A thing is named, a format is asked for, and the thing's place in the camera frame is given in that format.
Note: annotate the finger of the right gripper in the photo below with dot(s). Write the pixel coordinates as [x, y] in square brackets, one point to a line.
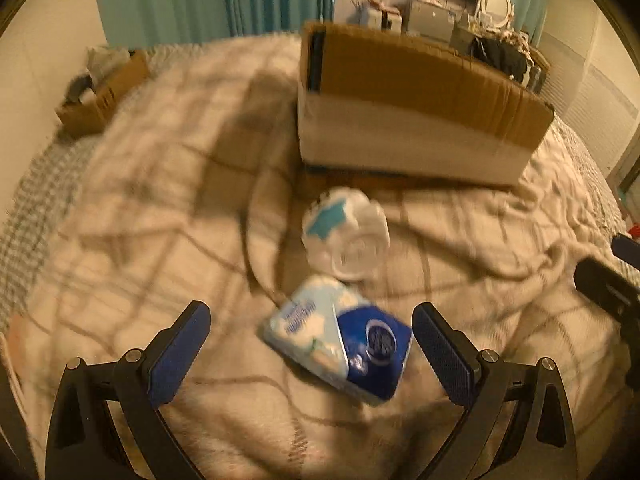
[626, 249]
[606, 288]

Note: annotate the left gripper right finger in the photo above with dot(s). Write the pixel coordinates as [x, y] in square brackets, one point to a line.
[539, 442]

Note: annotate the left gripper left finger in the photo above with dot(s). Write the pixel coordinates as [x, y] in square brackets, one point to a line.
[83, 442]

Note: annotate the blue white tissue pack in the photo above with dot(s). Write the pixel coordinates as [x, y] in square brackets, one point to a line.
[343, 338]

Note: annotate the white bear figure blue star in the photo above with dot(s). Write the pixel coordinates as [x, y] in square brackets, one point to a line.
[345, 234]

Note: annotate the white louvered wardrobe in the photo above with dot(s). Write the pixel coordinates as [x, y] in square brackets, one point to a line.
[592, 82]

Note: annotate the black jacket on chair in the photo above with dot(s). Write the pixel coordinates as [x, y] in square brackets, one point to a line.
[501, 56]

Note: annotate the white oval vanity mirror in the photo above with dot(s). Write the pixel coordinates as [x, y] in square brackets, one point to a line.
[495, 14]

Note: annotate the large open cardboard box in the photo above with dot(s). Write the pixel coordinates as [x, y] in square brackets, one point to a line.
[376, 101]

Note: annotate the small cardboard box with items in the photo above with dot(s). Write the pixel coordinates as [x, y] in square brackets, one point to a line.
[92, 97]

